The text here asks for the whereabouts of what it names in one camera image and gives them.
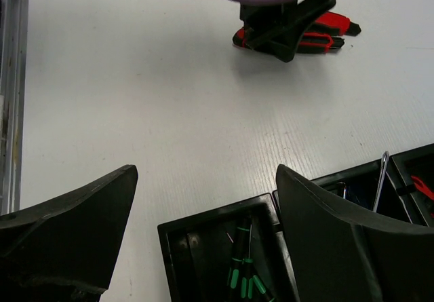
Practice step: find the blue handled screwdriver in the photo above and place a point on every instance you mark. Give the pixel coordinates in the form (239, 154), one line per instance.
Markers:
(383, 170)

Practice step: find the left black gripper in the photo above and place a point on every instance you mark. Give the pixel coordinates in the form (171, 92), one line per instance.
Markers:
(276, 28)

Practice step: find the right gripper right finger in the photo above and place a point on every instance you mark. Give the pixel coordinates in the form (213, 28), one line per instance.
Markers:
(343, 252)

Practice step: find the black three-compartment tray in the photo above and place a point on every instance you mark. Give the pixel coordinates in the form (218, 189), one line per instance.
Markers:
(197, 249)

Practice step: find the red black cutter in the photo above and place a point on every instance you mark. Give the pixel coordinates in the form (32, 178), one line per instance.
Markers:
(422, 187)

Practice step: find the green black precision screwdriver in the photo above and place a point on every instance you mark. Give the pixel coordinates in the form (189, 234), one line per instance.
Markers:
(240, 251)

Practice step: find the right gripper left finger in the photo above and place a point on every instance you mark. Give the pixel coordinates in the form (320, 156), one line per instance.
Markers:
(66, 249)

